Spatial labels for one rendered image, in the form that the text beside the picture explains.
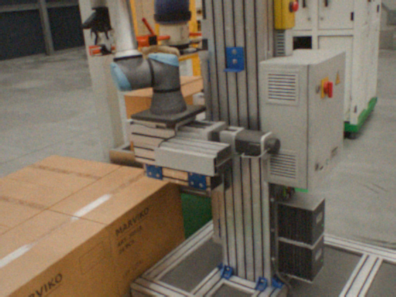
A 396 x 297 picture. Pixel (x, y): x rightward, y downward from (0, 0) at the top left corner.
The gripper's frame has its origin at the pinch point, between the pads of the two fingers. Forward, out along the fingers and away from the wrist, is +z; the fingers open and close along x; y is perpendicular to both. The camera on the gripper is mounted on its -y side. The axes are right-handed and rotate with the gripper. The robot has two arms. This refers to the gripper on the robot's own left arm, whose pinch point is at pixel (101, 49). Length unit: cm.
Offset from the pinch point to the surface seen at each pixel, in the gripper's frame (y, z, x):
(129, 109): 29, 40, 15
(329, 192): 143, 126, -68
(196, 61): 145, 32, 48
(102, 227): -41, 71, -29
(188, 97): 40, 33, -21
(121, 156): 23, 68, 21
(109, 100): 88, 55, 97
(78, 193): -22, 71, 9
